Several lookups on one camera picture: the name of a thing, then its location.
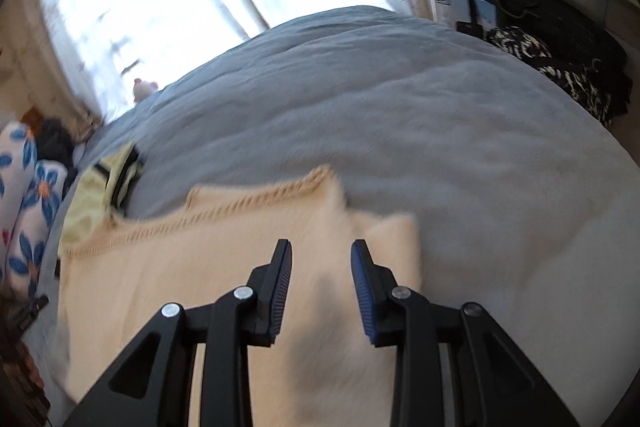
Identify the cream fuzzy cardigan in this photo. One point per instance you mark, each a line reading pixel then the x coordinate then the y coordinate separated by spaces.
pixel 322 370

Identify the blue floral pillow upper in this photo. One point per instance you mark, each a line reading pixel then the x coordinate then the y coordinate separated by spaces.
pixel 18 159

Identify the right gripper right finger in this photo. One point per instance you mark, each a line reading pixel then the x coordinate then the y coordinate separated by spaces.
pixel 493 382

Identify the blue floral pillow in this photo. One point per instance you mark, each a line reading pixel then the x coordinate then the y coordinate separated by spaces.
pixel 18 159
pixel 38 210

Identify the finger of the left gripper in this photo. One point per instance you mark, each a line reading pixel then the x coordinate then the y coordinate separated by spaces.
pixel 22 317

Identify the small plush toy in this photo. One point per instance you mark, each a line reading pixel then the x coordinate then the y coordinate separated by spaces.
pixel 143 89

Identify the black white patterned cloth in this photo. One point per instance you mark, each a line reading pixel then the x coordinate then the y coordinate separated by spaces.
pixel 602 92

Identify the grey-blue bed blanket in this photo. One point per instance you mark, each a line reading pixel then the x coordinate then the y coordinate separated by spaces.
pixel 525 204

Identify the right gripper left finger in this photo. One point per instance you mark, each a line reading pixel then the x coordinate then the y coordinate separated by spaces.
pixel 150 382

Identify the blue floral pillow lower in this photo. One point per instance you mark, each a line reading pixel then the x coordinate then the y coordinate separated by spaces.
pixel 38 210

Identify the blue white box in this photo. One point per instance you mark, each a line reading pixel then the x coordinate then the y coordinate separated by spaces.
pixel 454 12

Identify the light green folded garment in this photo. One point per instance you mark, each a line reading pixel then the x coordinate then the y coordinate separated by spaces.
pixel 101 192

